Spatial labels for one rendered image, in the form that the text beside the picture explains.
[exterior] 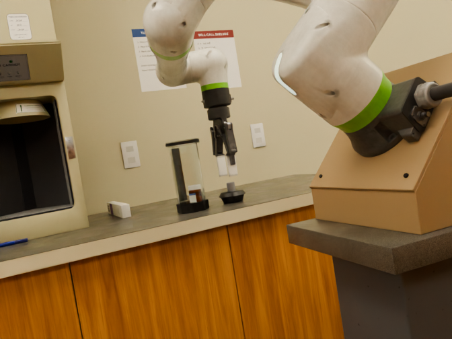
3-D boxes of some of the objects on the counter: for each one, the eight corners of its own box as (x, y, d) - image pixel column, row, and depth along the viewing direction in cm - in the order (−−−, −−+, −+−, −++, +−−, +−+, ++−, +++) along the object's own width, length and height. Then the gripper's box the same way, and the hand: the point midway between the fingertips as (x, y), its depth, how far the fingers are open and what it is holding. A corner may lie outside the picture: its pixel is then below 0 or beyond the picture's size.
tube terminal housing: (-16, 240, 151) (-58, 15, 147) (81, 220, 164) (45, 13, 160) (-24, 251, 128) (-75, -16, 124) (90, 227, 141) (48, -15, 138)
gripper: (241, 101, 139) (251, 173, 140) (216, 110, 157) (226, 174, 158) (219, 103, 136) (231, 177, 137) (196, 113, 154) (206, 177, 155)
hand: (227, 167), depth 147 cm, fingers open, 7 cm apart
